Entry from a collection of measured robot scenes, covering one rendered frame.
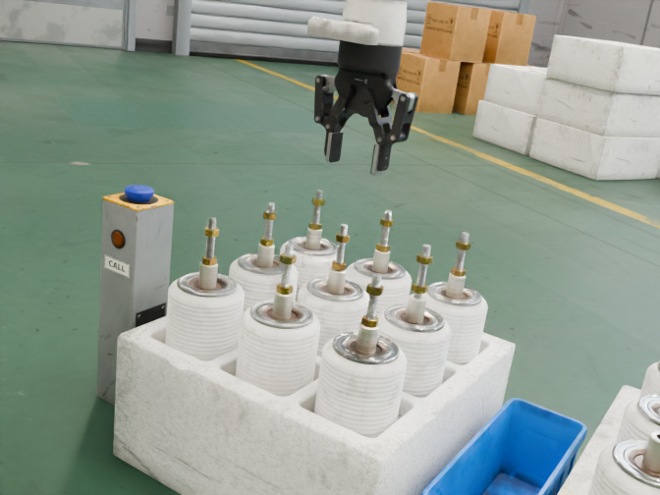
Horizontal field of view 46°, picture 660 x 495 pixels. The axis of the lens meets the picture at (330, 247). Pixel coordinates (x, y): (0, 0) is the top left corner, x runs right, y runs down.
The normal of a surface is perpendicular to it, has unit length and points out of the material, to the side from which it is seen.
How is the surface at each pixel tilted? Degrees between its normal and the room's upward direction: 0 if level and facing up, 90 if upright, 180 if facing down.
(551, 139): 90
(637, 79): 90
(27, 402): 0
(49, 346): 0
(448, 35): 90
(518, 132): 90
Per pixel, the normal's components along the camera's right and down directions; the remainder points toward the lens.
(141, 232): 0.83, 0.28
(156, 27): 0.46, 0.34
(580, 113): -0.87, 0.05
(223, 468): -0.55, 0.21
